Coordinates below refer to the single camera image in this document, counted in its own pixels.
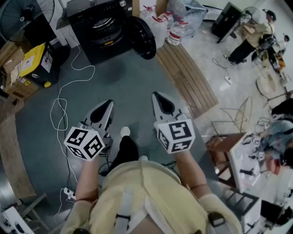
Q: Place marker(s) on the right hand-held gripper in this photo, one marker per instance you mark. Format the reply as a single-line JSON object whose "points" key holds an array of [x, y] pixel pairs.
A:
{"points": [[176, 134]]}

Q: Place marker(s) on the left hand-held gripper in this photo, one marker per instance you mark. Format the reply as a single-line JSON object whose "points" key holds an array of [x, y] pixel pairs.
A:
{"points": [[83, 142]]}

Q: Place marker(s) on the round black washer door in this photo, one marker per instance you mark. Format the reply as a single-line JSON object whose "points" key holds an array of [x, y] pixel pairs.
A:
{"points": [[142, 38]]}

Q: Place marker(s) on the person's right forearm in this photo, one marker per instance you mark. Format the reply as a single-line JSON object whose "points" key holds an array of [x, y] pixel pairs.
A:
{"points": [[190, 169]]}

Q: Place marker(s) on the person's left forearm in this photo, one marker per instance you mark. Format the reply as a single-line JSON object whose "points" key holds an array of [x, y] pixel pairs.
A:
{"points": [[88, 178]]}

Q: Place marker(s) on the black washing machine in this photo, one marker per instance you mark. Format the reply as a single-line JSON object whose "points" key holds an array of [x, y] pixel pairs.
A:
{"points": [[80, 22]]}

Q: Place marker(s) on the person's left white shoe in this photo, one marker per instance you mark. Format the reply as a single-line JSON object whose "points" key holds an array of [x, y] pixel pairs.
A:
{"points": [[125, 131]]}

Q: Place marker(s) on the person's white shoe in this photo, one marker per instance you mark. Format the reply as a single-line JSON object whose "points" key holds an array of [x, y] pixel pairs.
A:
{"points": [[125, 131], [143, 157]]}

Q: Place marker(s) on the wooden slatted platform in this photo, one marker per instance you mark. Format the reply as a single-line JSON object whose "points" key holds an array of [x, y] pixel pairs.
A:
{"points": [[190, 77]]}

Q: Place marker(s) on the person's left leg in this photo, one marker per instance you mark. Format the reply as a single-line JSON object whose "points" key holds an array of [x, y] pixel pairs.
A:
{"points": [[126, 150]]}

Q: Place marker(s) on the person's right white shoe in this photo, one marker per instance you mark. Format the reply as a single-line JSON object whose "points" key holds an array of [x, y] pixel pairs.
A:
{"points": [[143, 157]]}

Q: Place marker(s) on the brown wooden table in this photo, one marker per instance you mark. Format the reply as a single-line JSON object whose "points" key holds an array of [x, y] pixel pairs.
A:
{"points": [[219, 146]]}

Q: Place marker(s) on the white power strip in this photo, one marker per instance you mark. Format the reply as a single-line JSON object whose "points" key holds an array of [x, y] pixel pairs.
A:
{"points": [[69, 193], [228, 80]]}

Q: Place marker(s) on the clear water jug red label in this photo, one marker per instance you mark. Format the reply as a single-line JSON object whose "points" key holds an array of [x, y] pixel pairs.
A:
{"points": [[176, 34]]}

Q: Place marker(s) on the cardboard box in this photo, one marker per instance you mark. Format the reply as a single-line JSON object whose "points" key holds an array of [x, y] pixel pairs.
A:
{"points": [[20, 88], [11, 57]]}

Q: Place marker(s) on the person's pale yellow shirt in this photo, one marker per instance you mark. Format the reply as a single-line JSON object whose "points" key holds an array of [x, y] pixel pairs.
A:
{"points": [[160, 194]]}

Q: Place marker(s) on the black bin with yellow lid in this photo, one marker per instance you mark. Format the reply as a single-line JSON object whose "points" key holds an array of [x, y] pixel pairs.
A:
{"points": [[32, 57]]}

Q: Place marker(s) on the white cluttered table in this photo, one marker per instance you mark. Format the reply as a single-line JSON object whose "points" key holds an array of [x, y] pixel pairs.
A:
{"points": [[245, 155], [11, 220]]}

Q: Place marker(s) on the clear plastic bag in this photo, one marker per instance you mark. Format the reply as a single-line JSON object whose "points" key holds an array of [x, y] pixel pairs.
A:
{"points": [[194, 16]]}

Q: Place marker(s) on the beige round stool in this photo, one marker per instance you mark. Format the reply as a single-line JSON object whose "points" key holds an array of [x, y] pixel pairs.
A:
{"points": [[265, 83]]}

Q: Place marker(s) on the black cabinet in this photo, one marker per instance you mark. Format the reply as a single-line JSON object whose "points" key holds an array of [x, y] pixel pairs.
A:
{"points": [[225, 20]]}

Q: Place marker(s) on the grey metal stand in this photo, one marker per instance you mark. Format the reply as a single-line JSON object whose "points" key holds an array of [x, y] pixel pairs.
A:
{"points": [[32, 203]]}

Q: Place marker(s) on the small grey standing fan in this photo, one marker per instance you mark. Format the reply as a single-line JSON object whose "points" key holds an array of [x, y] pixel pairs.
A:
{"points": [[253, 12]]}

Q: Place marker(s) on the black floor fan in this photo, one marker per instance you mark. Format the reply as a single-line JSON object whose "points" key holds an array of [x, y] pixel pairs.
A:
{"points": [[13, 18]]}

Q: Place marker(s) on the black frame stool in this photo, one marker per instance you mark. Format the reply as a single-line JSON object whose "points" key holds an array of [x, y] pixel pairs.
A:
{"points": [[242, 201]]}

